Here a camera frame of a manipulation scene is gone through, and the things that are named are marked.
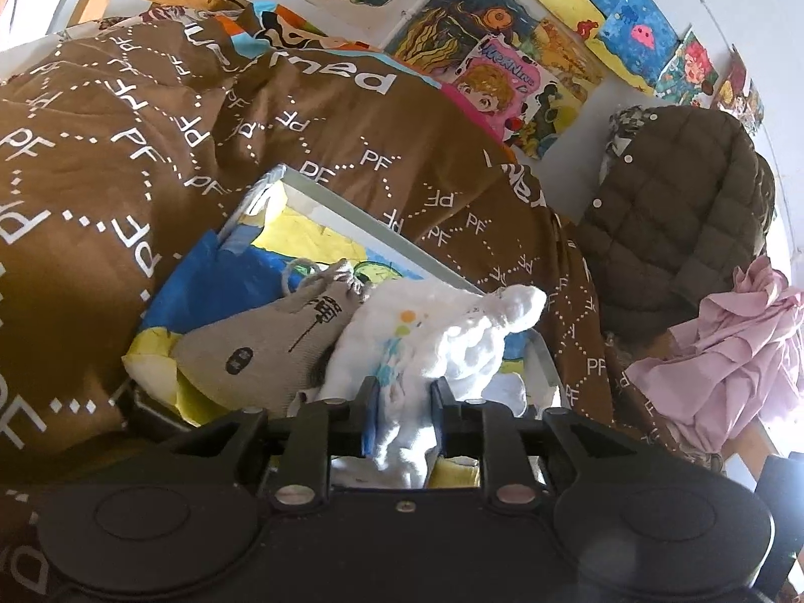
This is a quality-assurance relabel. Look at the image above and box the red haired girl poster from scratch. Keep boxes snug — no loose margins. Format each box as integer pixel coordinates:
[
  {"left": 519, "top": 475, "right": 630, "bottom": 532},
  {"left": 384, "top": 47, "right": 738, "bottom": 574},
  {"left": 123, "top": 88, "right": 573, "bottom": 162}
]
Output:
[{"left": 653, "top": 28, "right": 720, "bottom": 108}]

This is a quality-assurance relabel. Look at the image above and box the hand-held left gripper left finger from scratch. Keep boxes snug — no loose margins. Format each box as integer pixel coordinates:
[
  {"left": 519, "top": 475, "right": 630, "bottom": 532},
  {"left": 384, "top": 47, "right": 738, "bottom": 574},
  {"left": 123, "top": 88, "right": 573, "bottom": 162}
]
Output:
[{"left": 157, "top": 377, "right": 380, "bottom": 511}]

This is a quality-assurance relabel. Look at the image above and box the brown puffer jacket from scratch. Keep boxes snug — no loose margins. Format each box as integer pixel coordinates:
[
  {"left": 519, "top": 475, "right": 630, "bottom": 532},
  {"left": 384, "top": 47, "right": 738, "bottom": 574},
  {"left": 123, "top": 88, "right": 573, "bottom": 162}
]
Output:
[{"left": 574, "top": 104, "right": 780, "bottom": 353}]

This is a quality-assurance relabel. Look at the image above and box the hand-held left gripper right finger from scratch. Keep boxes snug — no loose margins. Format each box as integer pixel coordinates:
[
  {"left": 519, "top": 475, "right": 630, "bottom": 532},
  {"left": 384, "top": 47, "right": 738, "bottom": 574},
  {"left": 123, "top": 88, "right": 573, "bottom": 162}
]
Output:
[{"left": 432, "top": 378, "right": 654, "bottom": 509}]

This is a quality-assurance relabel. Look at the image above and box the grey drawstring pouch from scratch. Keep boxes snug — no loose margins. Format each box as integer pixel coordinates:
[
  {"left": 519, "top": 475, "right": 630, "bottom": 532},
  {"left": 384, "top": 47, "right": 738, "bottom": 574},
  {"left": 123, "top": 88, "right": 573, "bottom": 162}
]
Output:
[{"left": 174, "top": 257, "right": 378, "bottom": 419}]

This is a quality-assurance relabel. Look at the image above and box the seaweed fish poster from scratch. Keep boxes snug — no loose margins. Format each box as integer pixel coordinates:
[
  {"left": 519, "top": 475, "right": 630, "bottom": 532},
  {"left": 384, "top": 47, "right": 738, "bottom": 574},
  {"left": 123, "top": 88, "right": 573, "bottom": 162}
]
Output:
[{"left": 384, "top": 0, "right": 549, "bottom": 85}]

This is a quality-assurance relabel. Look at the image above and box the white printed baby cloth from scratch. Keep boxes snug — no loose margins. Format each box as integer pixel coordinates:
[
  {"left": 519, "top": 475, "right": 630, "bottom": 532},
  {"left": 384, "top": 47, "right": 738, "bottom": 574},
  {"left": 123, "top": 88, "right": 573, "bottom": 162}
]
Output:
[{"left": 311, "top": 282, "right": 547, "bottom": 491}]

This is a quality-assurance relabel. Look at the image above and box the frog painting sheet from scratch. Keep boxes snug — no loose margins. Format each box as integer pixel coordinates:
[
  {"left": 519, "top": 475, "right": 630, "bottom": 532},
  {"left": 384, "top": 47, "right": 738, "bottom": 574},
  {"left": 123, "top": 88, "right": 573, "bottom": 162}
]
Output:
[{"left": 122, "top": 197, "right": 535, "bottom": 428}]

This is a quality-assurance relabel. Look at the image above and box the blue sea jellyfish poster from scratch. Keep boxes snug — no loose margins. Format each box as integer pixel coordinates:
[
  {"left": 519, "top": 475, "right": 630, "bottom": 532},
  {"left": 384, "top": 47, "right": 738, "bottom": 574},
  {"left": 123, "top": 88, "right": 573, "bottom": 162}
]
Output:
[{"left": 596, "top": 0, "right": 682, "bottom": 98}]

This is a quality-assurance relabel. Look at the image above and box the colourful character poster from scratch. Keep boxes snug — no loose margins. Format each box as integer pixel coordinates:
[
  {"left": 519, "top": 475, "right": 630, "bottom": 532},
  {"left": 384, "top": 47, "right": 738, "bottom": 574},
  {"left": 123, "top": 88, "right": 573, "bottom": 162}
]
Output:
[{"left": 713, "top": 44, "right": 766, "bottom": 133}]

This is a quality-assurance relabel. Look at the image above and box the yellow orange landscape poster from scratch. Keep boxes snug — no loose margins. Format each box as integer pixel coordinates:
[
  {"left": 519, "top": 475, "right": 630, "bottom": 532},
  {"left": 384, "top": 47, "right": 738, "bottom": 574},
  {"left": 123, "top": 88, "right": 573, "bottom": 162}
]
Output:
[{"left": 534, "top": 16, "right": 607, "bottom": 85}]

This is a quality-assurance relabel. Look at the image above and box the pink cloth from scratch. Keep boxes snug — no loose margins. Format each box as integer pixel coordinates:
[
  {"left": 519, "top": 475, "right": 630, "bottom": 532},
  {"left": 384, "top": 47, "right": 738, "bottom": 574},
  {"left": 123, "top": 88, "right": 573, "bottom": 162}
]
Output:
[{"left": 628, "top": 254, "right": 804, "bottom": 462}]

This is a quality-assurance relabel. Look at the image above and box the pink blond character poster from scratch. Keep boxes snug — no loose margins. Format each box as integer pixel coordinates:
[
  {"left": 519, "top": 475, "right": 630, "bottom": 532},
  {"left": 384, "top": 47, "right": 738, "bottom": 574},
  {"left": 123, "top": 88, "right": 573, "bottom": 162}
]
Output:
[{"left": 449, "top": 34, "right": 566, "bottom": 147}]

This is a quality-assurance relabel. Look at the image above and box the dark dinosaur poster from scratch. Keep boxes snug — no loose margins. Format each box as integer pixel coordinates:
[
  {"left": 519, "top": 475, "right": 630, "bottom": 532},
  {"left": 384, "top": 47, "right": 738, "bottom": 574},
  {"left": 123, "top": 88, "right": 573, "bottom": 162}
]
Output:
[{"left": 509, "top": 75, "right": 588, "bottom": 161}]

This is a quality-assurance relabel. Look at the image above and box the brown printed blanket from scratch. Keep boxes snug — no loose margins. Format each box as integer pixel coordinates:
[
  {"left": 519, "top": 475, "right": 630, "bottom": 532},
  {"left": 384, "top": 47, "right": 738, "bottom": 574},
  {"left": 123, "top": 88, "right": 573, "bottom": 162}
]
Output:
[{"left": 0, "top": 0, "right": 635, "bottom": 603}]

